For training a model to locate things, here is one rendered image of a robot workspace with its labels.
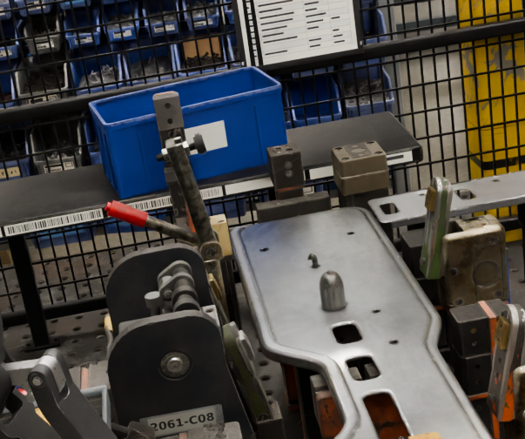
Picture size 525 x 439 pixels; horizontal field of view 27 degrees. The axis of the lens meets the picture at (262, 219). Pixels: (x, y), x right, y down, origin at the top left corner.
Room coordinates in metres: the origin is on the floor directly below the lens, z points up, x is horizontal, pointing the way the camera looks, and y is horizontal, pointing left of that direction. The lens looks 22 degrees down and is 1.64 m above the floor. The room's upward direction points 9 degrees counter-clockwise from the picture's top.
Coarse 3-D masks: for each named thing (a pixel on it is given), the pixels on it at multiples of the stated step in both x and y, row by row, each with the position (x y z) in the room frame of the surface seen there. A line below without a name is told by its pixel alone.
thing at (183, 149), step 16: (176, 144) 1.35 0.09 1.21; (192, 144) 1.36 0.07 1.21; (160, 160) 1.36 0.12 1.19; (176, 160) 1.35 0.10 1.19; (176, 176) 1.35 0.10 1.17; (192, 176) 1.35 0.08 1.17; (192, 192) 1.35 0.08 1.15; (192, 208) 1.35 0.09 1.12; (208, 224) 1.35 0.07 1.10; (208, 240) 1.35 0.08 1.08
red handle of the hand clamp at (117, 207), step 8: (112, 200) 1.36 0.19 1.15; (104, 208) 1.36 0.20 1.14; (112, 208) 1.35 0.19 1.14; (120, 208) 1.35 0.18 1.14; (128, 208) 1.35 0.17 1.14; (136, 208) 1.36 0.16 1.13; (112, 216) 1.35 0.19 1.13; (120, 216) 1.35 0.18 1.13; (128, 216) 1.35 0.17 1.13; (136, 216) 1.35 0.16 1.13; (144, 216) 1.35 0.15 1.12; (136, 224) 1.35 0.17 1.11; (144, 224) 1.35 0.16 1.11; (152, 224) 1.35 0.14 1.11; (160, 224) 1.36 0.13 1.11; (168, 224) 1.36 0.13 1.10; (160, 232) 1.36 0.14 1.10; (168, 232) 1.36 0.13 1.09; (176, 232) 1.36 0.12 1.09; (184, 232) 1.36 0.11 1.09; (192, 232) 1.37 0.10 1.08; (184, 240) 1.36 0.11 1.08; (192, 240) 1.36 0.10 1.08
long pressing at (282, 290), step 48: (240, 240) 1.50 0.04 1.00; (288, 240) 1.48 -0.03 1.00; (336, 240) 1.45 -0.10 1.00; (384, 240) 1.44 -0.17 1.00; (288, 288) 1.32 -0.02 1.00; (384, 288) 1.28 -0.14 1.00; (288, 336) 1.19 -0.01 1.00; (384, 336) 1.15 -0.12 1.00; (432, 336) 1.14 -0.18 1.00; (336, 384) 1.06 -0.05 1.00; (384, 384) 1.05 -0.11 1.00; (432, 384) 1.03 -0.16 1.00; (480, 432) 0.93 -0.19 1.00
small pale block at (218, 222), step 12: (216, 216) 1.46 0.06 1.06; (216, 228) 1.43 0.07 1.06; (228, 240) 1.43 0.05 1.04; (228, 252) 1.43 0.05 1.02; (228, 264) 1.43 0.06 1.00; (228, 276) 1.44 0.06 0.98; (228, 288) 1.43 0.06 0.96; (228, 300) 1.44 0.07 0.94; (240, 324) 1.44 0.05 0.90; (252, 420) 1.44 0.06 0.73
